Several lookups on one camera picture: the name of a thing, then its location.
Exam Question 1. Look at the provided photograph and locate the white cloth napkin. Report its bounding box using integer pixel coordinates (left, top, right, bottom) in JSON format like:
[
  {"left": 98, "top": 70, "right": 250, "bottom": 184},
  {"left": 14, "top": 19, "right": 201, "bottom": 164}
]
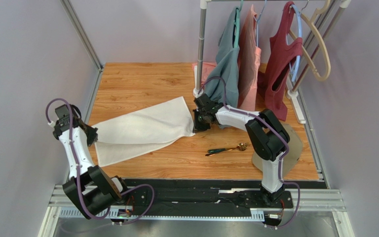
[{"left": 94, "top": 97, "right": 195, "bottom": 167}]

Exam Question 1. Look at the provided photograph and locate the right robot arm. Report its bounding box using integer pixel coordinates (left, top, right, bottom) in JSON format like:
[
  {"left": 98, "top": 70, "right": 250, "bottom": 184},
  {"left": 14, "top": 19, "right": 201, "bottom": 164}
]
[{"left": 193, "top": 94, "right": 290, "bottom": 205}]

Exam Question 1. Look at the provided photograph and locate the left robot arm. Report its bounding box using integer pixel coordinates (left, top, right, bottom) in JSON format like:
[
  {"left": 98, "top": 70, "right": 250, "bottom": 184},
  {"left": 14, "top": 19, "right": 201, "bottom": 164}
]
[{"left": 53, "top": 104, "right": 128, "bottom": 219}]

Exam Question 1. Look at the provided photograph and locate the grey-blue hanging shirt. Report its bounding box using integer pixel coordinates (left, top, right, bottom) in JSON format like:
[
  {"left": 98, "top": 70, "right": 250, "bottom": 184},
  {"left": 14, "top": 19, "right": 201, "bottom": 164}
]
[{"left": 204, "top": 11, "right": 239, "bottom": 108}]

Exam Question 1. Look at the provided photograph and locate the pink cloth on table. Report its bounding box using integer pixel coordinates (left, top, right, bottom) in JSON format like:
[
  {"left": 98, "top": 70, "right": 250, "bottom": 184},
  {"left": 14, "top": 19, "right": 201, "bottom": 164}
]
[{"left": 191, "top": 62, "right": 217, "bottom": 85}]

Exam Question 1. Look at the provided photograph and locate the dark red tank top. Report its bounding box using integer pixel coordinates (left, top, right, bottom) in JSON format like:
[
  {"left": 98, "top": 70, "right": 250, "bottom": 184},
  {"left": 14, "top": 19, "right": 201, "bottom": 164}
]
[{"left": 257, "top": 1, "right": 303, "bottom": 121}]

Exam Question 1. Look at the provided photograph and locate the salmon pink hanging shirt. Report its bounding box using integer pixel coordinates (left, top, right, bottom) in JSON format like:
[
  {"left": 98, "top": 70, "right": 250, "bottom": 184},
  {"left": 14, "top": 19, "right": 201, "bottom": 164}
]
[{"left": 237, "top": 5, "right": 262, "bottom": 111}]

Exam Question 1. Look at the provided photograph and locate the teal hanger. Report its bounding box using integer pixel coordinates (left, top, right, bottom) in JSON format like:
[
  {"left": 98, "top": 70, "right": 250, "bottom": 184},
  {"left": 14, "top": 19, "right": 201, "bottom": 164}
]
[{"left": 232, "top": 0, "right": 244, "bottom": 48}]

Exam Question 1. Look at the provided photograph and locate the tan baseball cap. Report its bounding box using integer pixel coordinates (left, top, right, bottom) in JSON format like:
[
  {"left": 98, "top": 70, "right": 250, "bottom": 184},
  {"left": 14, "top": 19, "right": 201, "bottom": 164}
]
[{"left": 251, "top": 122, "right": 304, "bottom": 176}]

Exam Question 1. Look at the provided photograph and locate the light blue hanger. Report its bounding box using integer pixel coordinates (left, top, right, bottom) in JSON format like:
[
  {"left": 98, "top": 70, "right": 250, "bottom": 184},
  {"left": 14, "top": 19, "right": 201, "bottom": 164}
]
[{"left": 284, "top": 3, "right": 303, "bottom": 83}]

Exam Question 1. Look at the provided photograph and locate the beige wooden hanger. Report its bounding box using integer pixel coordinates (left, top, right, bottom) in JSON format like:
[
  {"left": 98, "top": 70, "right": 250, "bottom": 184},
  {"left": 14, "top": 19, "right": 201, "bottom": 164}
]
[{"left": 288, "top": 0, "right": 332, "bottom": 82}]

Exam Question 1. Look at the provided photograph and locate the metal clothes rack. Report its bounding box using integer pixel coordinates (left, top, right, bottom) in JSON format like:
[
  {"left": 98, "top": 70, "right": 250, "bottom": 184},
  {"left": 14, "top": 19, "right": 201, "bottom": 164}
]
[{"left": 192, "top": 0, "right": 352, "bottom": 124}]

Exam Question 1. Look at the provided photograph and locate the gold utensil dark handle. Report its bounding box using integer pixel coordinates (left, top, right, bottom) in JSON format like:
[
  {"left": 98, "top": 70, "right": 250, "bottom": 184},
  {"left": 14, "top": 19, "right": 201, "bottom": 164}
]
[{"left": 205, "top": 148, "right": 237, "bottom": 157}]

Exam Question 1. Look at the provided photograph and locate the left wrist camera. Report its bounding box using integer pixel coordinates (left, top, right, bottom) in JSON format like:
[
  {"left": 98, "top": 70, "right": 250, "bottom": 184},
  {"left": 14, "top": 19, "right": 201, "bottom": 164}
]
[{"left": 48, "top": 121, "right": 56, "bottom": 128}]

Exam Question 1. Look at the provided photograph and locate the gold fork green handle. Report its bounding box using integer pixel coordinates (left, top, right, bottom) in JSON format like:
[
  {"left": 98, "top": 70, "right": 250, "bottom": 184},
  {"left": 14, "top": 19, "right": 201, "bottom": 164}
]
[{"left": 205, "top": 142, "right": 250, "bottom": 157}]

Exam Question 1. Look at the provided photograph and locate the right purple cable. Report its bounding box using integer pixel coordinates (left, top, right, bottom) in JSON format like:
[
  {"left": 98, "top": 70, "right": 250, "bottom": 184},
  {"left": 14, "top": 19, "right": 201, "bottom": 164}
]
[{"left": 197, "top": 76, "right": 300, "bottom": 229}]

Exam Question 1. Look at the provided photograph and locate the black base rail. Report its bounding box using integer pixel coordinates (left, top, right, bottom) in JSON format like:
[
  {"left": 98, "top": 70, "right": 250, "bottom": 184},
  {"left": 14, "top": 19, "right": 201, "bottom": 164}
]
[{"left": 67, "top": 178, "right": 328, "bottom": 220}]

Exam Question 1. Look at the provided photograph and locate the aluminium frame post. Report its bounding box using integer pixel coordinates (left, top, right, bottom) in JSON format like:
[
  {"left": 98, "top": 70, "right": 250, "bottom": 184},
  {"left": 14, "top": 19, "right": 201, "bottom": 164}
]
[{"left": 59, "top": 0, "right": 104, "bottom": 70}]

